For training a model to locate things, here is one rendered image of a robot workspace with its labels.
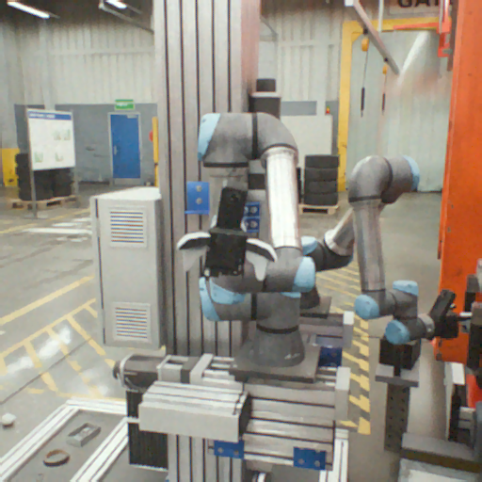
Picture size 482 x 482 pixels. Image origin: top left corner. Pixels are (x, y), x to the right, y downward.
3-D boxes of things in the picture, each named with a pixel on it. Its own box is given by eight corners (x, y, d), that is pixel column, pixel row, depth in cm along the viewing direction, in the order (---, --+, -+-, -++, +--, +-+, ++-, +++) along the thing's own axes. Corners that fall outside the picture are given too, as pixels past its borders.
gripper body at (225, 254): (245, 283, 89) (243, 266, 101) (251, 234, 88) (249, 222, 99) (200, 278, 89) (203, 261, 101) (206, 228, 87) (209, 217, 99)
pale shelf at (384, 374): (418, 388, 211) (418, 381, 210) (374, 381, 217) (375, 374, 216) (422, 348, 250) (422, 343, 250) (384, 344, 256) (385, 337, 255)
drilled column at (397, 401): (406, 454, 239) (411, 367, 230) (382, 449, 242) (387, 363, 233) (407, 441, 248) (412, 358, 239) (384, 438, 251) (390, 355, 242)
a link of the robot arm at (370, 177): (359, 152, 149) (376, 323, 150) (387, 152, 154) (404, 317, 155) (332, 160, 159) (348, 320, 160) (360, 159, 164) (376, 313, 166)
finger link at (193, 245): (176, 278, 81) (212, 269, 88) (180, 240, 80) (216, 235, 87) (161, 272, 83) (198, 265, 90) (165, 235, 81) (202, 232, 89)
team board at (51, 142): (47, 218, 924) (38, 104, 883) (22, 217, 935) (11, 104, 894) (89, 208, 1066) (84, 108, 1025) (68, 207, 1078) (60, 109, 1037)
